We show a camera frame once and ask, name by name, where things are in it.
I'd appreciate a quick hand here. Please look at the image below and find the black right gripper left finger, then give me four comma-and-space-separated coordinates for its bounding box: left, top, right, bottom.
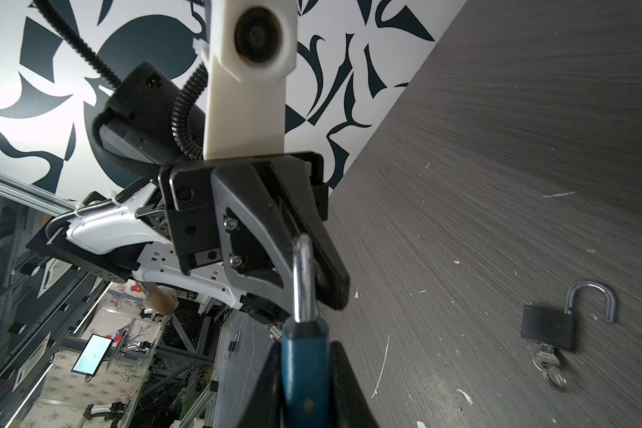
236, 342, 283, 428

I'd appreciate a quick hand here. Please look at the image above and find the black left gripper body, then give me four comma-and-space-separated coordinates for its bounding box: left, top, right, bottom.
159, 152, 325, 275

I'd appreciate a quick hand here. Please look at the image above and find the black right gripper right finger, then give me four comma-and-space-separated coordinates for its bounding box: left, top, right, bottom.
330, 342, 379, 428

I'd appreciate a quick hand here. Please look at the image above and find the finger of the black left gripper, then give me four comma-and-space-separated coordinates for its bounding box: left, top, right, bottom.
271, 159, 350, 310
210, 162, 300, 314

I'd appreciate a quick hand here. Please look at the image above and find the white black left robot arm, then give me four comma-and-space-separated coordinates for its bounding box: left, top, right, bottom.
29, 56, 351, 322

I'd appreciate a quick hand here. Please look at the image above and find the black padlock left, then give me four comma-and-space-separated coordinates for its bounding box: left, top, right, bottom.
520, 280, 618, 392

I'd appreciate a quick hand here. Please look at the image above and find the black corrugated cable left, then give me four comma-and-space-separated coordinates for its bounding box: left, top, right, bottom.
31, 0, 210, 180

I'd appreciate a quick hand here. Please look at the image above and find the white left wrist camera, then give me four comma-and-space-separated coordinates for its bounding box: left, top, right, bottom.
203, 1, 298, 161

